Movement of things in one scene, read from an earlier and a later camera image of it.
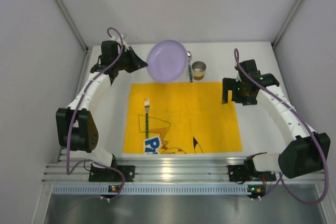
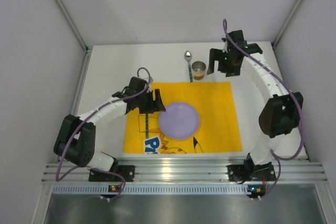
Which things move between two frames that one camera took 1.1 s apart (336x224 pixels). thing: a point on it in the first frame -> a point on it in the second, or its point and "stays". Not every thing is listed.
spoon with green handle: x=189 y=58 stays
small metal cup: x=198 y=68 stays
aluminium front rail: x=162 y=171 stays
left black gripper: x=130 y=60 -> x=151 y=102
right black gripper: x=228 y=87 -> x=219 y=61
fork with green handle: x=147 y=105 stays
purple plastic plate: x=167 y=61 -> x=179 y=121
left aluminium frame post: x=65 y=9 stays
